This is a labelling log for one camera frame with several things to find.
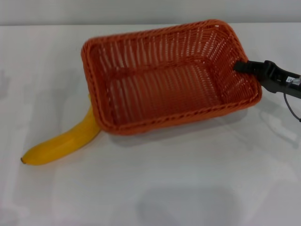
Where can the yellow banana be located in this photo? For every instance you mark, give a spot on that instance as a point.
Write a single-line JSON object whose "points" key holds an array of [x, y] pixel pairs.
{"points": [[63, 143]]}

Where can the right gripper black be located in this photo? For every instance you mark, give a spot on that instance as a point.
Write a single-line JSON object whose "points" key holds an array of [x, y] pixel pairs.
{"points": [[292, 83]]}

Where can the orange woven plastic basket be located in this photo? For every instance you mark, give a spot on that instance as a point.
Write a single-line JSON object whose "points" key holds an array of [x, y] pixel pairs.
{"points": [[164, 94]]}

